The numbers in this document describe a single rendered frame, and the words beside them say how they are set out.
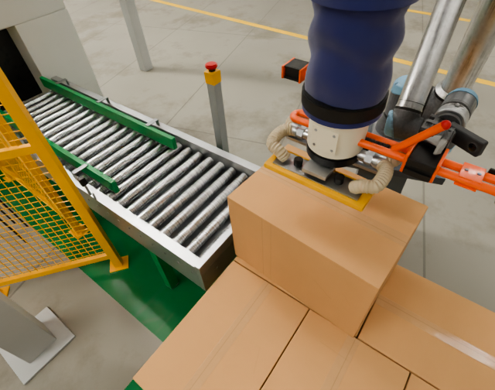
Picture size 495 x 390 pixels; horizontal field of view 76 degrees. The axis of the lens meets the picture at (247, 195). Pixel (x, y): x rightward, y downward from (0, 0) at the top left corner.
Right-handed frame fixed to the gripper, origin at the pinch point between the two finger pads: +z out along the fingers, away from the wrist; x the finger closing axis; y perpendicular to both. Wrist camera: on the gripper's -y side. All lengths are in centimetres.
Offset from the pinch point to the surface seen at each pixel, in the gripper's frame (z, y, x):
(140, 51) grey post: -144, 350, -99
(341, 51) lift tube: 10.6, 25.6, 27.1
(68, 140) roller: 19, 210, -71
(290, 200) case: 9.4, 36.4, -29.7
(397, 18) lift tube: 2.9, 17.8, 32.7
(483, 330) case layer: -9, -41, -70
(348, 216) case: 3.9, 16.2, -29.7
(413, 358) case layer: 17, -23, -70
